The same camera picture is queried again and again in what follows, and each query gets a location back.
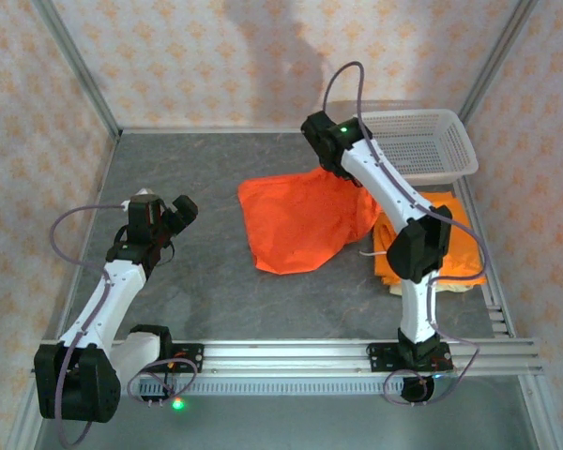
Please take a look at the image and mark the red-orange shorts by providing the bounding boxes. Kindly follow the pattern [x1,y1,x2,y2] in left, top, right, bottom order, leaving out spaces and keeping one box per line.
[237,167,384,277]

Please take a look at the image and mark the light orange shorts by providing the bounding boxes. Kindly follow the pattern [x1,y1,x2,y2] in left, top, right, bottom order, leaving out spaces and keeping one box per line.
[373,189,488,288]

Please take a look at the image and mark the beige shorts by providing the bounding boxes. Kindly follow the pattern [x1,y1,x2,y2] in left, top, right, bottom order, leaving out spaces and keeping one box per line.
[388,280,475,296]

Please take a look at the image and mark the white plastic mesh basket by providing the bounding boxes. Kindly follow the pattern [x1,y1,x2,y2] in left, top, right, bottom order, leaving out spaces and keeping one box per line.
[354,108,479,188]

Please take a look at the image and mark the white cable clip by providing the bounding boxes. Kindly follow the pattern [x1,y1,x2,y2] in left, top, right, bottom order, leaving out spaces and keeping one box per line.
[121,187,157,208]

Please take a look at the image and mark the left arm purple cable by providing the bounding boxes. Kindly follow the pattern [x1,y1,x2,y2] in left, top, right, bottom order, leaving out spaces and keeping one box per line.
[50,203,199,449]

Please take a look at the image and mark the aluminium back frame bar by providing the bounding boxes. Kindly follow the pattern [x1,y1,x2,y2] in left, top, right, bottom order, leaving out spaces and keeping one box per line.
[116,125,311,136]

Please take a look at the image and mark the aluminium frame post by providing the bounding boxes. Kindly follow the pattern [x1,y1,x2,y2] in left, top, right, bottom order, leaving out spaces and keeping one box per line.
[31,0,123,142]
[457,0,540,124]

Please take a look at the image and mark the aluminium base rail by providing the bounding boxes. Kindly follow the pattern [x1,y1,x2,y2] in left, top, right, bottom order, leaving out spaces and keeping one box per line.
[107,337,544,376]

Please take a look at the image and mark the slotted grey cable duct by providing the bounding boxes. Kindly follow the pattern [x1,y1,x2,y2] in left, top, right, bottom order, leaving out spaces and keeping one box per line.
[121,377,451,398]

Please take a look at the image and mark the black round cable hub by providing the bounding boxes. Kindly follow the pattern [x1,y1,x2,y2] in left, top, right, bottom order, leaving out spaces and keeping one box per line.
[400,377,436,405]

